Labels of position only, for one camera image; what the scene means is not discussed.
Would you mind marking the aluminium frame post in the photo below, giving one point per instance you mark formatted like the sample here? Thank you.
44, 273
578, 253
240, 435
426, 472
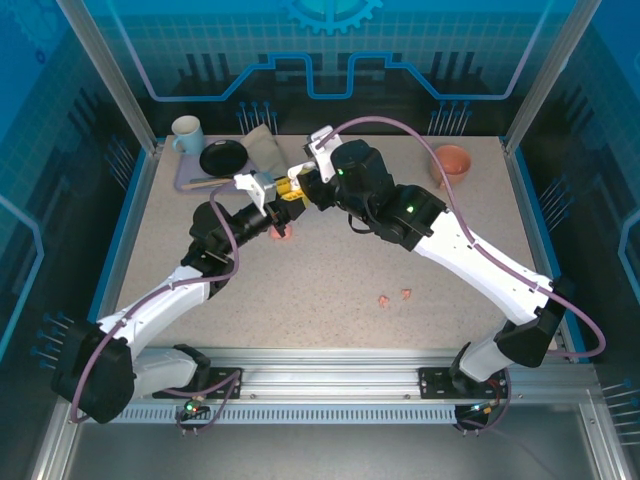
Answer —
550, 75
107, 75

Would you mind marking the light blue mug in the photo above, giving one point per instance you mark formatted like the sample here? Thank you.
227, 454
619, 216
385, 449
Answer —
187, 135

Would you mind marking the small connector board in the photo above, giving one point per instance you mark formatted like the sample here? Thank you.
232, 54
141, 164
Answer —
477, 411
191, 409

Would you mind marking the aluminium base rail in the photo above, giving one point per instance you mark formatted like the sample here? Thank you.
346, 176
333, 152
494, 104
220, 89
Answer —
330, 372

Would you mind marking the black plate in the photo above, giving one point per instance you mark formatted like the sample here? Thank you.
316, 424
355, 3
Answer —
223, 157

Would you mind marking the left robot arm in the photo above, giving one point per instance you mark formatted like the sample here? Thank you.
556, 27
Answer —
160, 305

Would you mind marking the beige folded cloth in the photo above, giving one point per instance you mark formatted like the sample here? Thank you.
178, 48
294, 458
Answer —
265, 150

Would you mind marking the wooden chopsticks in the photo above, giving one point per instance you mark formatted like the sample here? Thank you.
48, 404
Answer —
205, 185

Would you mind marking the white earbud charging case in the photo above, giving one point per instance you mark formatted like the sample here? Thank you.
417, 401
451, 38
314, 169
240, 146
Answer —
300, 169

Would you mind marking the pink earbud charging case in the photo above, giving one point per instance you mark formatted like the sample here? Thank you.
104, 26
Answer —
277, 235

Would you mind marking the orange ceramic cup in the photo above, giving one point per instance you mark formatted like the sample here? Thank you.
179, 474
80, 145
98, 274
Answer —
452, 162

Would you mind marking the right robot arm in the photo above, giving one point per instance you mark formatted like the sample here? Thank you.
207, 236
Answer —
475, 260

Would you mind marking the lavender plastic tray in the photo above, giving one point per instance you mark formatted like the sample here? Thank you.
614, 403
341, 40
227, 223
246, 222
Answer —
187, 170

